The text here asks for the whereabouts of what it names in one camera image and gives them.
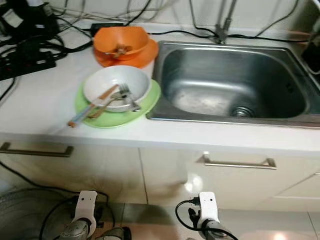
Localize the stainless steel sink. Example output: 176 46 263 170
147 40 320 129

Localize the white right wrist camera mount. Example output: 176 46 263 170
198 192 221 231

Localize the white bowl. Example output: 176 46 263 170
83 65 152 113

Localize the orange plate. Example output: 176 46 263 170
94 39 159 69

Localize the cream cabinet door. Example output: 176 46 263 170
140 147 320 213
0 139 141 203

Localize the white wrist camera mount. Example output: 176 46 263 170
76 190 99 237
198 192 221 231

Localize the golden spoon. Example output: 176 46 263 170
87 91 126 119

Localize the golden metal fork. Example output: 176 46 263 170
106 45 133 59

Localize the small flat black adapter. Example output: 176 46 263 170
90 22 125 37

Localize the light green plate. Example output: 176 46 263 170
74 75 162 129

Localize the thin black countertop cable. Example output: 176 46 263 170
147 29 311 43

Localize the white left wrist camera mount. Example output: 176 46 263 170
76 190 99 237

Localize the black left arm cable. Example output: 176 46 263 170
38 196 81 240

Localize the black power strip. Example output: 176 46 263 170
0 49 57 81

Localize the long black fan cable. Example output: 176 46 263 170
0 75 111 198

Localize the grey floor fan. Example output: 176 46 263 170
0 187 81 240

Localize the orange bowl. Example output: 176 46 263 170
93 26 151 62

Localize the chrome faucet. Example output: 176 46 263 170
212 0 238 45

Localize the silver cabinet door handle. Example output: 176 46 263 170
0 142 74 158
202 151 277 171

